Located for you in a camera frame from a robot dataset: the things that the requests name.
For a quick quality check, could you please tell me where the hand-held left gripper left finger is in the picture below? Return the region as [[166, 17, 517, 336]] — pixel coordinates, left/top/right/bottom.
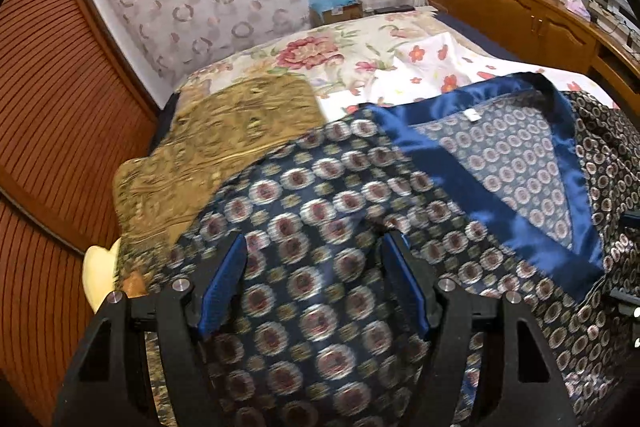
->
[[52, 231, 249, 427]]

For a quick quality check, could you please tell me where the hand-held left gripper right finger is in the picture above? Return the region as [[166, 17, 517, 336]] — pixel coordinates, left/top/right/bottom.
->
[[381, 231, 581, 427]]

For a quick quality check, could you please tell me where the navy medallion print robe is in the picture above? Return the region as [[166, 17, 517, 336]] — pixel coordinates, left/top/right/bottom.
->
[[120, 72, 640, 427]]

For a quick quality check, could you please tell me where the cream heart-shaped object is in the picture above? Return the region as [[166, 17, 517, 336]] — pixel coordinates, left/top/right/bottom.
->
[[82, 238, 124, 314]]

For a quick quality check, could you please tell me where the gold embroidered pillow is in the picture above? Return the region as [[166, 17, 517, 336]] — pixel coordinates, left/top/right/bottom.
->
[[112, 74, 326, 298]]

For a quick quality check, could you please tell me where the wooden low cabinet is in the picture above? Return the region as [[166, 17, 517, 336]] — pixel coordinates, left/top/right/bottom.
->
[[421, 0, 640, 108]]

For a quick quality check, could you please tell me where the white red-flower bed sheet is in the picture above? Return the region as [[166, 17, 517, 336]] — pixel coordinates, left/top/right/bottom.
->
[[320, 32, 621, 118]]

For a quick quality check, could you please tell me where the navy mattress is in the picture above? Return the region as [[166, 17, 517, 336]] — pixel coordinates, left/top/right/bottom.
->
[[435, 9, 521, 64]]

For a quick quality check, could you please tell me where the cream floral quilt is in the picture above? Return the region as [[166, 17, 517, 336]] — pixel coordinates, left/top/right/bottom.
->
[[185, 4, 493, 108]]

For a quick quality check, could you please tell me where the wooden headboard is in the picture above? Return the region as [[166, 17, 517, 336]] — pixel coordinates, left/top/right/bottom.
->
[[0, 0, 162, 410]]

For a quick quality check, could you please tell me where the cardboard box with blue cloth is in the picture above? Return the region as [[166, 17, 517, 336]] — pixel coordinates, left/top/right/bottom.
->
[[307, 0, 365, 28]]

